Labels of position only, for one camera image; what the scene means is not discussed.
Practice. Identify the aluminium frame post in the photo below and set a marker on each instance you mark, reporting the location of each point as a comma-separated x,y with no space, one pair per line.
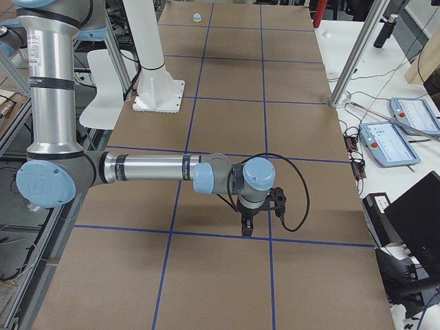
372,19

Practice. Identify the blue service bell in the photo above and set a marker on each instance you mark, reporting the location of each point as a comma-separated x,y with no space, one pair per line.
197,17

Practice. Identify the red object at corner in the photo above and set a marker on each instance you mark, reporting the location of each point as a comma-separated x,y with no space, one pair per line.
319,13

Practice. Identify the white pedestal column with base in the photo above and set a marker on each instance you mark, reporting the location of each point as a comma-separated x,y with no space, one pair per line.
157,90

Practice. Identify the black computer case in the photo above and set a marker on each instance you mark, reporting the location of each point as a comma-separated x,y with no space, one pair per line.
380,228

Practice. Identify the blue teach pendant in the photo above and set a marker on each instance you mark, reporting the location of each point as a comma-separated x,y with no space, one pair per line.
415,113
388,144

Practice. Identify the black monitor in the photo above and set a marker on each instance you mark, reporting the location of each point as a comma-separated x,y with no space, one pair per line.
415,217

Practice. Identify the near blue teach pendant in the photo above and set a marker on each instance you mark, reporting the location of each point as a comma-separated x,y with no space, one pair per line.
388,144

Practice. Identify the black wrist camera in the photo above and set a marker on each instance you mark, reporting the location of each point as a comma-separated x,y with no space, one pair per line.
277,200

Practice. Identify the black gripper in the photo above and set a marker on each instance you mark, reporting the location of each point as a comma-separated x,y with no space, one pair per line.
249,212

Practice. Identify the far blue teach pendant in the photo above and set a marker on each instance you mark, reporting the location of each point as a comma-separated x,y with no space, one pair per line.
415,113

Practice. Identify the white chair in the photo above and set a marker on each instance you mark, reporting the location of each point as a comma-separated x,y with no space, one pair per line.
104,110

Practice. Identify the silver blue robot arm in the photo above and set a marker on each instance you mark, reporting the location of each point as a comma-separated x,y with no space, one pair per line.
58,168

